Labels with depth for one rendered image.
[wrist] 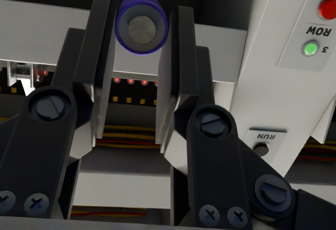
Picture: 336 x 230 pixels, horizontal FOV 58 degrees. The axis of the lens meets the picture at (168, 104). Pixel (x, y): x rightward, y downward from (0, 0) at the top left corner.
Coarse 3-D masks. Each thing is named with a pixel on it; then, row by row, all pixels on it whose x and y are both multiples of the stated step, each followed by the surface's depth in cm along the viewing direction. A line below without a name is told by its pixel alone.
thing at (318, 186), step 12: (312, 144) 52; (324, 144) 57; (300, 156) 50; (312, 156) 55; (324, 156) 56; (300, 168) 50; (312, 168) 50; (324, 168) 51; (288, 180) 46; (300, 180) 46; (312, 180) 47; (324, 180) 47; (312, 192) 39; (324, 192) 39
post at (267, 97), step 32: (224, 0) 32; (256, 0) 24; (288, 0) 22; (256, 32) 23; (288, 32) 23; (256, 64) 25; (256, 96) 27; (288, 96) 27; (320, 96) 27; (256, 128) 30; (288, 128) 30; (288, 160) 33
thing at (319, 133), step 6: (330, 102) 28; (330, 108) 28; (324, 114) 29; (330, 114) 28; (324, 120) 29; (330, 120) 28; (318, 126) 29; (324, 126) 29; (312, 132) 30; (318, 132) 29; (324, 132) 29; (318, 138) 29; (324, 138) 29
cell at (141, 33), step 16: (128, 0) 10; (144, 0) 10; (128, 16) 10; (144, 16) 10; (160, 16) 10; (128, 32) 10; (144, 32) 10; (160, 32) 10; (128, 48) 10; (144, 48) 10
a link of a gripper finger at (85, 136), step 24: (96, 0) 9; (96, 24) 9; (72, 48) 9; (96, 48) 8; (72, 72) 8; (96, 72) 8; (96, 96) 8; (96, 120) 9; (0, 144) 7; (72, 144) 8
